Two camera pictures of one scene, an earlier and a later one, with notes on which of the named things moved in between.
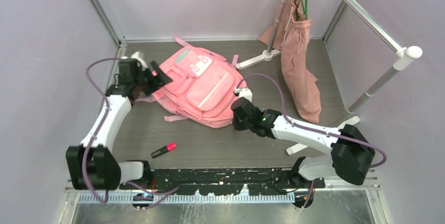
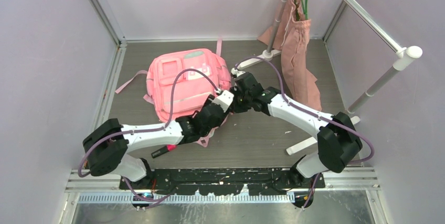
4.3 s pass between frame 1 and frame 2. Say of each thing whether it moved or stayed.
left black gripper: moved
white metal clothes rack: stayed
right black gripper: moved
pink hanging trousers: stayed
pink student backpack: stayed
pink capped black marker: stayed
